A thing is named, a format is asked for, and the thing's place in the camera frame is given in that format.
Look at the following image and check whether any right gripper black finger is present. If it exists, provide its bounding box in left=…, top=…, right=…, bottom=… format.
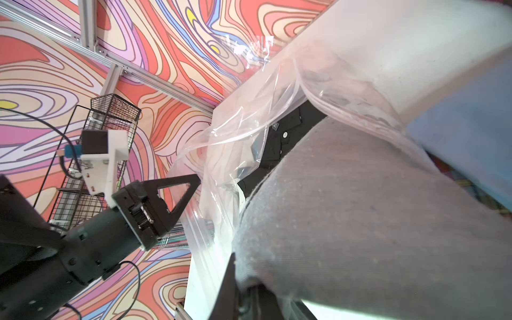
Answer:
left=209, top=253, right=239, bottom=320

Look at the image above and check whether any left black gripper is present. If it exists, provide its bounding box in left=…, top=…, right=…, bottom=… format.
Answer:
left=112, top=174, right=201, bottom=250

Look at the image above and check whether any black button shirt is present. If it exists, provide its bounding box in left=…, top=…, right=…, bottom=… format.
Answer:
left=238, top=101, right=326, bottom=198

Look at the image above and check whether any grey shirt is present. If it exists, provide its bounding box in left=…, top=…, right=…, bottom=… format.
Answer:
left=233, top=118, right=511, bottom=319

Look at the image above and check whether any clear plastic vacuum bag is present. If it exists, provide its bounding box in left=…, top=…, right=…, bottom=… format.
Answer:
left=171, top=1, right=511, bottom=319

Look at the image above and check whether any red plaid shirt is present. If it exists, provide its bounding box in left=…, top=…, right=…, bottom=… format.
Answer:
left=428, top=153, right=511, bottom=220

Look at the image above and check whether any light blue shirt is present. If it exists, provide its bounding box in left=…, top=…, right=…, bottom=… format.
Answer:
left=407, top=59, right=511, bottom=209

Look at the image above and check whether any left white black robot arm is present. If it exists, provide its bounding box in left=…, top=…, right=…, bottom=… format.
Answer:
left=1, top=174, right=200, bottom=319

